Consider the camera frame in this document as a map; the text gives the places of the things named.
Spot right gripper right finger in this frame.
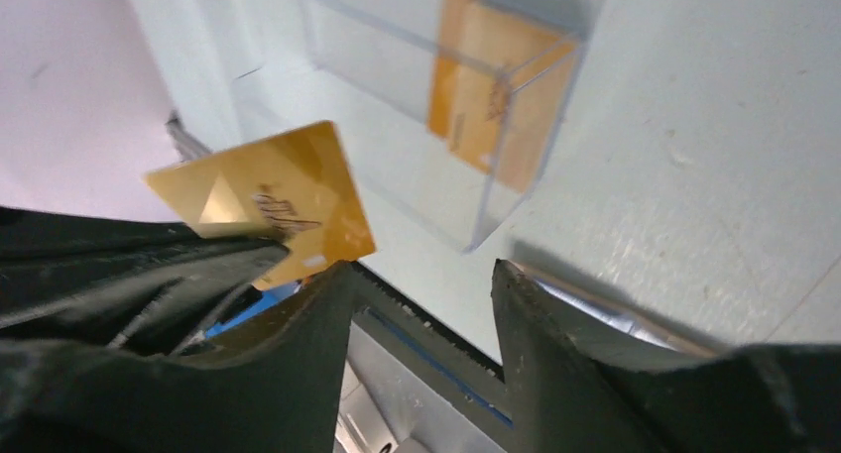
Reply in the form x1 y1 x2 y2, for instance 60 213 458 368
491 260 840 452

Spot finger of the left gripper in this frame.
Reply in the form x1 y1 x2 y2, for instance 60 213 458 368
1 207 290 355

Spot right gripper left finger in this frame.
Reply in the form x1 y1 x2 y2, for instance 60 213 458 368
1 262 358 452

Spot tan leather card holder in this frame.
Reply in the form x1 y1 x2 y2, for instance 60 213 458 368
513 262 720 358

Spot gold credit card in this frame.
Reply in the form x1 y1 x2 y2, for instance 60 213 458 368
426 0 581 193
145 120 376 290

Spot clear plastic card box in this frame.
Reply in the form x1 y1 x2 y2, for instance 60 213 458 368
229 0 616 255

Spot gold credit card in box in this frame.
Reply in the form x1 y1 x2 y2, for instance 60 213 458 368
426 0 581 193

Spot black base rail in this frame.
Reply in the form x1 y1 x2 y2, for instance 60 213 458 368
347 263 515 452

